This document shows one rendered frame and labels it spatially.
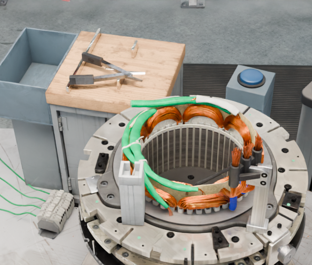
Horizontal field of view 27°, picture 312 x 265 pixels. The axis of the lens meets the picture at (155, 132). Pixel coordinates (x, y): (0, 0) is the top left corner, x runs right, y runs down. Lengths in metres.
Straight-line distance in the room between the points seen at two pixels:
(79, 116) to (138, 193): 0.36
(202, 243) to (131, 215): 0.10
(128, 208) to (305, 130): 0.65
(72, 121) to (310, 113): 0.49
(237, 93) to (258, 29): 2.04
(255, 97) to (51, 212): 0.43
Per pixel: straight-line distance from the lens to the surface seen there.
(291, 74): 2.91
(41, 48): 1.30
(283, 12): 3.34
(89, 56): 1.14
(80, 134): 1.17
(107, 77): 1.09
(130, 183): 0.80
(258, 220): 0.84
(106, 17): 3.28
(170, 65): 1.16
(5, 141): 1.47
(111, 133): 0.98
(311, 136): 1.40
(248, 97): 1.16
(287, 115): 2.69
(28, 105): 1.17
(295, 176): 0.93
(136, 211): 0.84
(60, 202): 1.27
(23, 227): 1.29
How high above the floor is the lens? 1.75
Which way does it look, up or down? 42 degrees down
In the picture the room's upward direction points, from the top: 1 degrees counter-clockwise
